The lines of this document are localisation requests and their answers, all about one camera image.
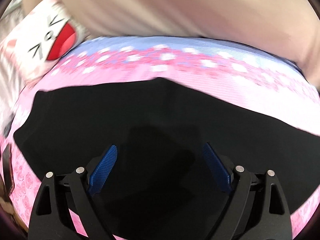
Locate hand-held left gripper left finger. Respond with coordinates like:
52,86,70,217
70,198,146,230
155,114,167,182
27,144,118,240

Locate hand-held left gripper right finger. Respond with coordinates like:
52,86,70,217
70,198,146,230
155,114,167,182
202,142,293,240

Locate black pants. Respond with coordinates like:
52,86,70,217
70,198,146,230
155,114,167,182
13,77,320,240

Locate pink floral bed sheet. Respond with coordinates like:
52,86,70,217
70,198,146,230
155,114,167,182
0,35,319,240

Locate white cat face pillow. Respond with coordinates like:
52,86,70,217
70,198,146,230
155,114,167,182
0,0,88,83

